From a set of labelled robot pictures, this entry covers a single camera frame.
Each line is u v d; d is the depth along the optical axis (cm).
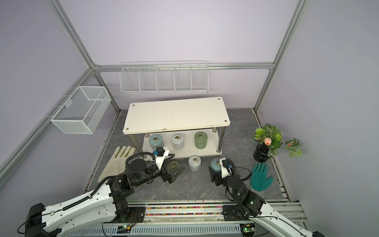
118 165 91
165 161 60
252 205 58
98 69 93
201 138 86
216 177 69
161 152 59
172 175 60
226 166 64
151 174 57
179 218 74
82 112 83
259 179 86
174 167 81
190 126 67
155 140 85
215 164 74
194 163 84
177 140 86
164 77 99
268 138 70
